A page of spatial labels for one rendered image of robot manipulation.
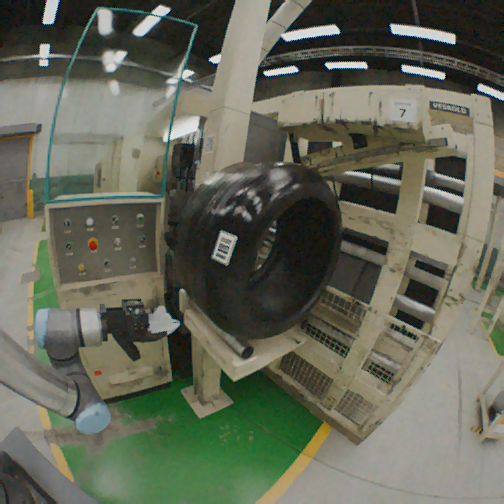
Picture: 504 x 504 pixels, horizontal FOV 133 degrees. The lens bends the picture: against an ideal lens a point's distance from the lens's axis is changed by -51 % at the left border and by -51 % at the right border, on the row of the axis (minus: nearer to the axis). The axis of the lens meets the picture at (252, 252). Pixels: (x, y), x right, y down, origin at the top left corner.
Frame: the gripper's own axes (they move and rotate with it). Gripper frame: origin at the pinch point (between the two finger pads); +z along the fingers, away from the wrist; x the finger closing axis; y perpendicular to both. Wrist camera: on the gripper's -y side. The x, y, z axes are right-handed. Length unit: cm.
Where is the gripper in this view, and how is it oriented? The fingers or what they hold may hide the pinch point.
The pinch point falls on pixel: (175, 325)
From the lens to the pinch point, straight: 61.0
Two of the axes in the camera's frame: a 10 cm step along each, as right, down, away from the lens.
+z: 7.4, 0.2, 6.7
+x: -6.3, -3.2, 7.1
